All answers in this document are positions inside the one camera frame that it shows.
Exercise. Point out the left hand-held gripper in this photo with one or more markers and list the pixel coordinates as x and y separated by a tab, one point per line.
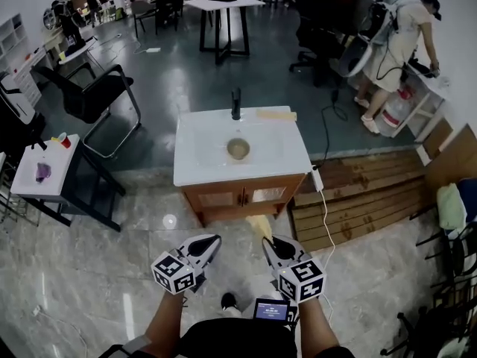
174	272

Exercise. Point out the white and black chair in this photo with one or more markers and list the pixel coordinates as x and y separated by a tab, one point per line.
15	99

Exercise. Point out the beige bowl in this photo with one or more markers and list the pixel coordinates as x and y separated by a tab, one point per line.
238	148

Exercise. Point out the black dining chair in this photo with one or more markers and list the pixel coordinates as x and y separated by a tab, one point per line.
149	15

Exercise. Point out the beige flat cloth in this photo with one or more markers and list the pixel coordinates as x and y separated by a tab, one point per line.
276	115

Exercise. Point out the yellow scrubbing sponge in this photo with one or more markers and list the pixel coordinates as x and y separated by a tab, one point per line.
260	226

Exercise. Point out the black cantilever chair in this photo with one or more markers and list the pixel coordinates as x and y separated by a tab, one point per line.
93	95

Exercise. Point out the white cubby shelf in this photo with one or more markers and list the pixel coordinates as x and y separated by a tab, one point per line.
15	50

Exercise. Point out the purple cloth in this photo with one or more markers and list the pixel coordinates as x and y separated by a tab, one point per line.
43	173

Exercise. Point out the black faucet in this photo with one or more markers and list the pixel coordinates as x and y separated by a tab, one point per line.
236	104

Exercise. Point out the light green cloth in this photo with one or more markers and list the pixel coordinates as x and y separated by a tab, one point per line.
450	207

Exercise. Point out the person's black clothed torso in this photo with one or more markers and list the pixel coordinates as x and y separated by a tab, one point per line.
238	339

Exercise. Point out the person's right forearm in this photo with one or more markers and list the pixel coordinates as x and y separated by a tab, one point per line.
316	326

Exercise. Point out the white sink basin top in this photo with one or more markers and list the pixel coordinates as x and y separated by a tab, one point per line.
208	162

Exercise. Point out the white work desk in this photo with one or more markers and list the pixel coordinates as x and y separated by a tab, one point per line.
428	88

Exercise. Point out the wooden slat platform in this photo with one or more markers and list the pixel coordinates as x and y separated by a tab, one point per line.
357	196

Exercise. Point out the black office swivel chair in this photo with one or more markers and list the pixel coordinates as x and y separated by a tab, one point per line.
320	32

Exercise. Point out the white table black legs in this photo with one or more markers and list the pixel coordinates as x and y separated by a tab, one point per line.
225	4

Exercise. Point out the brown cardboard sheet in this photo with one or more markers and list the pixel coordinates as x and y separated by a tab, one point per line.
454	159

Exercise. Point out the small white side table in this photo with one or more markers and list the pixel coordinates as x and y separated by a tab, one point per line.
48	170

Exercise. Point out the person's left forearm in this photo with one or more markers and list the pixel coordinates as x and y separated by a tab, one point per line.
164	323

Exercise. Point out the large clear water bottle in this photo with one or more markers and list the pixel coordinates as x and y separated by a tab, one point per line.
393	114

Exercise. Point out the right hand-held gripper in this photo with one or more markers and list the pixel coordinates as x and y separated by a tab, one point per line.
302	280

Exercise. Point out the person's black shoe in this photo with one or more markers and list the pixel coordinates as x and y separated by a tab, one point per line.
228	301

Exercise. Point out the small black screen device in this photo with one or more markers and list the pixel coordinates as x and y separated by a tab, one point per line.
271	310

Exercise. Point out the white floor power strip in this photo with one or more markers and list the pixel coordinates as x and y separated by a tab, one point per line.
154	50

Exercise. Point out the black metal frame chair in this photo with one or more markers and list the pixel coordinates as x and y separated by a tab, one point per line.
454	274

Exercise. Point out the wooden vanity cabinet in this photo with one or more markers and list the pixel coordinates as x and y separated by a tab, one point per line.
242	198

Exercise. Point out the white round drum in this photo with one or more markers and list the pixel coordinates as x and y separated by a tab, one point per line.
354	58

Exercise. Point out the blue cloth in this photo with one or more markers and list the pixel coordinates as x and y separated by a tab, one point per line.
469	200

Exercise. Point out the red plastic cup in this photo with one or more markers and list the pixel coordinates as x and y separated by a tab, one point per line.
65	140

